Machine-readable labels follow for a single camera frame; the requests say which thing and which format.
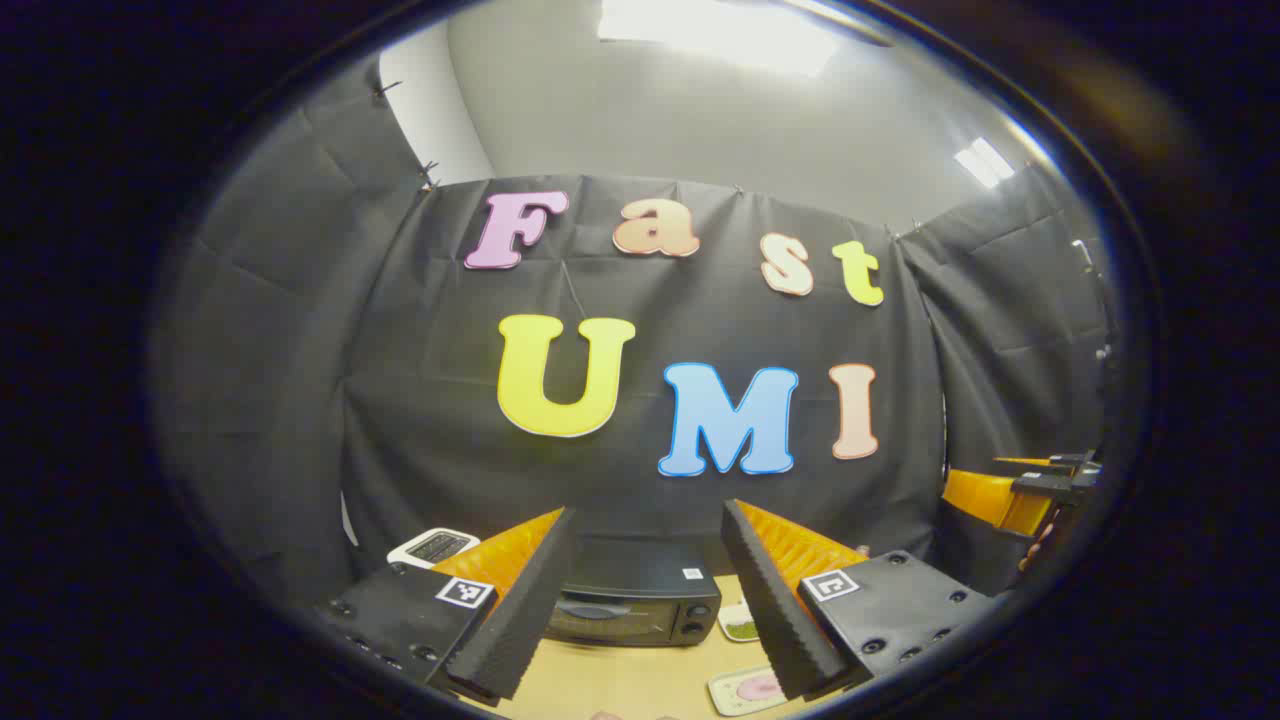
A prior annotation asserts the black backdrop cloth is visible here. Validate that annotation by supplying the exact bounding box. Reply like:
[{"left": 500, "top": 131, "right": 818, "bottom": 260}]
[{"left": 150, "top": 60, "right": 1126, "bottom": 611}]

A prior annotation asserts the small ceiling light panel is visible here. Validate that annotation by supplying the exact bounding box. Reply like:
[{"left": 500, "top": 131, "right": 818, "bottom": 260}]
[{"left": 953, "top": 137, "right": 1016, "bottom": 189}]

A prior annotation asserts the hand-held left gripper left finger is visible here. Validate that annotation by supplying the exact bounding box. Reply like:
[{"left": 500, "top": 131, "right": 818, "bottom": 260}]
[{"left": 315, "top": 506, "right": 581, "bottom": 701}]

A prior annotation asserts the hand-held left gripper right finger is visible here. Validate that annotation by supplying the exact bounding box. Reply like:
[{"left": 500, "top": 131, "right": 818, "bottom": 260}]
[{"left": 720, "top": 498, "right": 1003, "bottom": 701}]

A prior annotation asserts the white appliance with dark top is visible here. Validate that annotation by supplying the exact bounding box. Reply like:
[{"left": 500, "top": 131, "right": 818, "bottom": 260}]
[{"left": 387, "top": 527, "right": 481, "bottom": 571}]

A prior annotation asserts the black electric oven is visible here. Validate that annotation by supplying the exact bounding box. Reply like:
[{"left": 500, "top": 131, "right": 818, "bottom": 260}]
[{"left": 545, "top": 535, "right": 723, "bottom": 649}]

